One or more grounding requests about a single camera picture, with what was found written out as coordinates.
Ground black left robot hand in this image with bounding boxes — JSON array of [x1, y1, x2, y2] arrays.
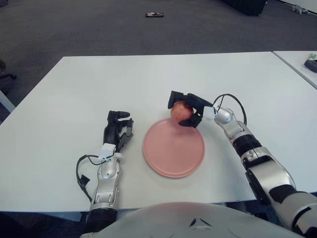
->
[[103, 110, 135, 152]]

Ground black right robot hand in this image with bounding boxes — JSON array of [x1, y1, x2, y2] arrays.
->
[[167, 90, 214, 127]]

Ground red apple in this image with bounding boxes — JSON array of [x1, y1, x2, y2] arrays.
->
[[171, 101, 194, 122]]

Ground pink round plate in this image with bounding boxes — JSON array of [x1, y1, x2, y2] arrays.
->
[[143, 118, 206, 179]]

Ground black box furniture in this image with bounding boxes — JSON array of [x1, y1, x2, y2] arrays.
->
[[215, 0, 267, 17]]

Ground white table leg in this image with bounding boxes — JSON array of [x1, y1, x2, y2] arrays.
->
[[0, 88, 16, 113]]

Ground grey robot torso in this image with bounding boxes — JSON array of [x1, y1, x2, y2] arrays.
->
[[79, 201, 303, 238]]

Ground dark grey handheld controller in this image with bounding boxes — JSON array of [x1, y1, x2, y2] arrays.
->
[[304, 59, 317, 73]]

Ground black office chair base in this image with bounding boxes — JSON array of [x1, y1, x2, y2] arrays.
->
[[0, 59, 17, 80]]

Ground grey object on floor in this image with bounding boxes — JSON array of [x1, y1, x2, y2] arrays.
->
[[289, 4, 310, 14]]

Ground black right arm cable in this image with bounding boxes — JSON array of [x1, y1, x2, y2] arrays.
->
[[212, 93, 248, 124]]

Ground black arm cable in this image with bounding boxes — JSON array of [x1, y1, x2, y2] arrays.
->
[[212, 93, 248, 124], [76, 154, 102, 203]]

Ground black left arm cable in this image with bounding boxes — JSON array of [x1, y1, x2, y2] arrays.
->
[[76, 154, 102, 203]]

